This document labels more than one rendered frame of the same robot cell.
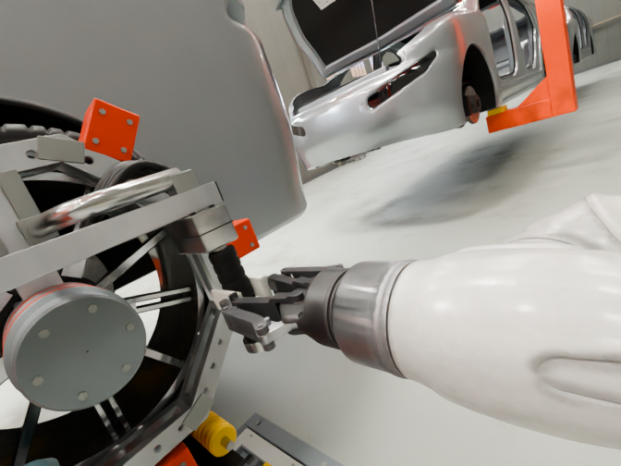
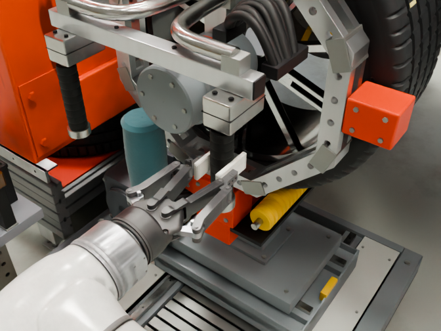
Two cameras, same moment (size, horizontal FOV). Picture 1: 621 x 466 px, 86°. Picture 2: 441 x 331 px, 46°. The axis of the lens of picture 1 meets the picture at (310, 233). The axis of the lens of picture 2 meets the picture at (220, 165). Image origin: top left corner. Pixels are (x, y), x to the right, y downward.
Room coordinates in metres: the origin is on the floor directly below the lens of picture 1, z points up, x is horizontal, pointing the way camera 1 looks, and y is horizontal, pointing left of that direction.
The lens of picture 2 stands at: (0.29, -0.48, 1.32)
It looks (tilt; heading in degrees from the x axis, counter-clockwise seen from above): 39 degrees down; 78
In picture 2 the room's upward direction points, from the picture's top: straight up
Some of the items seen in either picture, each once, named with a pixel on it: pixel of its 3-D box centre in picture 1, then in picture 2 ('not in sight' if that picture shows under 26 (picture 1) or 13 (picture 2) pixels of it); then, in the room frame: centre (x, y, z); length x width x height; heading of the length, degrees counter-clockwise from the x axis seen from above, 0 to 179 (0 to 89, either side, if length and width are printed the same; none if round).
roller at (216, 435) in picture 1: (197, 419); (288, 191); (0.64, 0.38, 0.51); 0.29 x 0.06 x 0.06; 42
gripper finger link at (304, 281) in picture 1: (294, 289); (194, 203); (0.37, 0.04, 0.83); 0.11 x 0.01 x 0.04; 30
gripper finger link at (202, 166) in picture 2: (228, 300); (209, 160); (0.41, 0.13, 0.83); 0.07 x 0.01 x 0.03; 42
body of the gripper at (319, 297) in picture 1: (323, 304); (150, 224); (0.30, 0.01, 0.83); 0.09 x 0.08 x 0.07; 41
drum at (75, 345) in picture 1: (72, 336); (200, 77); (0.43, 0.35, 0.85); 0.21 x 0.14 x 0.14; 42
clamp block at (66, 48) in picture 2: not in sight; (75, 41); (0.22, 0.39, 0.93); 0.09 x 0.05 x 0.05; 42
